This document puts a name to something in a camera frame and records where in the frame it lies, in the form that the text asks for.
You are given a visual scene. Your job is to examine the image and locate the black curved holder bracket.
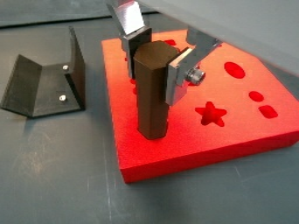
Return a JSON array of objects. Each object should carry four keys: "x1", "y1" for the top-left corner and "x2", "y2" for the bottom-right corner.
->
[{"x1": 0, "y1": 27, "x2": 85, "y2": 118}]

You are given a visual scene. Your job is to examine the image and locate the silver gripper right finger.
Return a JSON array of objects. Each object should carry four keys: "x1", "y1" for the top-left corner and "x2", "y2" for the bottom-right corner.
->
[{"x1": 164, "y1": 26, "x2": 222, "y2": 106}]

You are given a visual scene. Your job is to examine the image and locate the red shape sorter block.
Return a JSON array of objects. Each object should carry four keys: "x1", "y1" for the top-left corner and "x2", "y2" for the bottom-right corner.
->
[{"x1": 101, "y1": 38, "x2": 299, "y2": 183}]

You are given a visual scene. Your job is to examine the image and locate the dark brown hexagonal peg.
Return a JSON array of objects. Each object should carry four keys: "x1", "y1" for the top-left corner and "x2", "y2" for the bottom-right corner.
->
[{"x1": 135, "y1": 41, "x2": 179, "y2": 140}]

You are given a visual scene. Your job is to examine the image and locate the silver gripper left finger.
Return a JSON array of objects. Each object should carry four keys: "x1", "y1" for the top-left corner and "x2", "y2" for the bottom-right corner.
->
[{"x1": 107, "y1": 0, "x2": 152, "y2": 79}]

